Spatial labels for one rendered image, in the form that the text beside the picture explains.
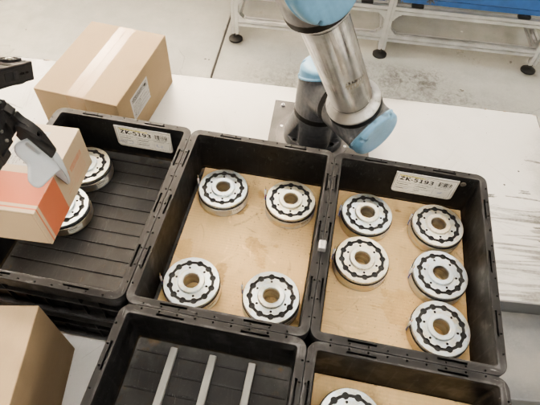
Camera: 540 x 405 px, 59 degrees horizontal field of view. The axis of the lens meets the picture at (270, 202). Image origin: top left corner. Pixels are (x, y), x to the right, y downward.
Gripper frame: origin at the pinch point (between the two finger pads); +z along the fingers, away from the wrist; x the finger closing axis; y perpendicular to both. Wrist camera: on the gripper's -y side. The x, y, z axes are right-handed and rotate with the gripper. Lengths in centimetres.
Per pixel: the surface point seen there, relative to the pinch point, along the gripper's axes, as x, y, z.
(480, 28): 139, -233, 111
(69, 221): -3.4, -7.1, 23.6
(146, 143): 6.0, -28.4, 22.3
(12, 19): -138, -191, 111
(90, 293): 8.9, 9.8, 16.7
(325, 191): 45, -17, 17
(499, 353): 73, 10, 17
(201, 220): 21.0, -13.3, 26.9
